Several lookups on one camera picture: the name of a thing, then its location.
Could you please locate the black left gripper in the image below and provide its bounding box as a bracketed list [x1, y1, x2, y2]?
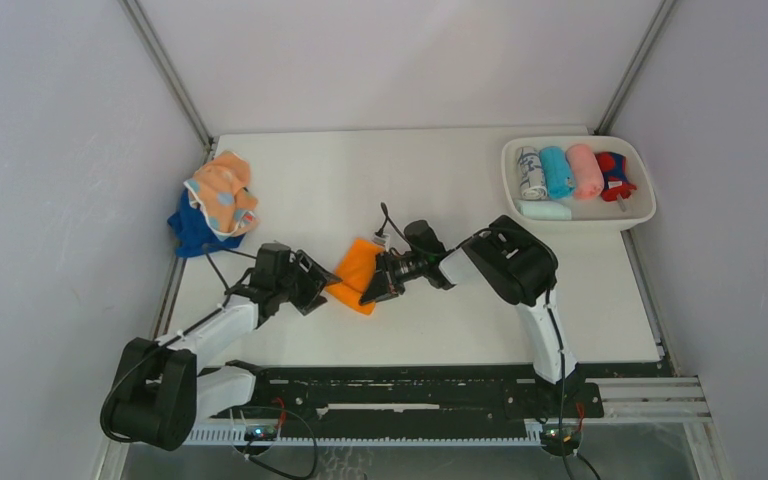
[275, 250, 340, 316]

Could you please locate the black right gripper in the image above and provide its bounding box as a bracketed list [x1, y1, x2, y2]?
[362, 249, 429, 305]

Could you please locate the orange towel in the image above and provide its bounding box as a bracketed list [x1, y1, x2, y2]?
[325, 238, 384, 316]

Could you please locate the light mint green towel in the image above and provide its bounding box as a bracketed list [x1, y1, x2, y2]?
[516, 200, 573, 221]

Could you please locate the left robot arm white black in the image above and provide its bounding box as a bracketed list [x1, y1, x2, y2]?
[99, 242, 341, 451]

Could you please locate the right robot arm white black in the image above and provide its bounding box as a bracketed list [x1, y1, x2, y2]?
[359, 215, 578, 416]

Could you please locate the peach patterned towel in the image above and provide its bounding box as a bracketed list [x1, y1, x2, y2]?
[184, 150, 260, 241]

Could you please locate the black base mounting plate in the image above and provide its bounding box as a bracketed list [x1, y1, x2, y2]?
[208, 362, 605, 441]

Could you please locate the white patterned rolled towel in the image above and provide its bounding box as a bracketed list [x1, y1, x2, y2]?
[516, 146, 548, 201]

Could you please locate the cyan rolled towel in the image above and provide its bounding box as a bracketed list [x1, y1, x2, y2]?
[539, 146, 576, 200]

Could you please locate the pink rolled towel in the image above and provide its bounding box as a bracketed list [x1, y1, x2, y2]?
[566, 144, 604, 200]

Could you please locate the red blue rolled towel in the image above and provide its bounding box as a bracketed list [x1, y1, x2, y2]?
[595, 152, 637, 202]

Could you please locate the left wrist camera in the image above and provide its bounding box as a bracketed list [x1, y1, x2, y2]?
[252, 242, 292, 283]

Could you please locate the white slotted cable duct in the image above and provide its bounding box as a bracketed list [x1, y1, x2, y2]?
[183, 422, 543, 447]

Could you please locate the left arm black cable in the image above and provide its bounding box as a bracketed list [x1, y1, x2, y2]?
[100, 243, 259, 444]

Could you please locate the aluminium frame rail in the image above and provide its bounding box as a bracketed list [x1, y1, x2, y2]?
[109, 377, 713, 425]

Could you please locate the right corner aluminium post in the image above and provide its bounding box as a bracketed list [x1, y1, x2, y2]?
[593, 0, 680, 136]

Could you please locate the corner aluminium post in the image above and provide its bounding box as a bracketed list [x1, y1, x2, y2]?
[593, 0, 680, 136]
[118, 0, 214, 151]

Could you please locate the left corner aluminium post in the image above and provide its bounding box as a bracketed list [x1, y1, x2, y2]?
[118, 0, 214, 151]

